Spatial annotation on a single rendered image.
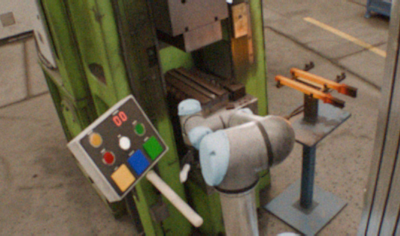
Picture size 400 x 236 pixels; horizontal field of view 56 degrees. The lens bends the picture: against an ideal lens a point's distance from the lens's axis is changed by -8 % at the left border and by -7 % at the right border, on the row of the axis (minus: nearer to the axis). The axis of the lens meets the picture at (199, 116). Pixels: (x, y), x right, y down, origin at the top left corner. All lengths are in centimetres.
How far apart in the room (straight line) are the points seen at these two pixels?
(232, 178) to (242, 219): 14
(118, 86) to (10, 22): 533
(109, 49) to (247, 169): 102
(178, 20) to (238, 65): 59
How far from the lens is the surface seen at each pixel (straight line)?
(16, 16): 702
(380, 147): 82
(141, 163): 161
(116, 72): 180
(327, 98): 195
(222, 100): 200
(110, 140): 156
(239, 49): 216
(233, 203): 97
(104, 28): 172
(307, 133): 217
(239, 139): 88
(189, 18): 174
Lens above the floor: 198
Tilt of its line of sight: 33 degrees down
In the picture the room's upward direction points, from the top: 8 degrees counter-clockwise
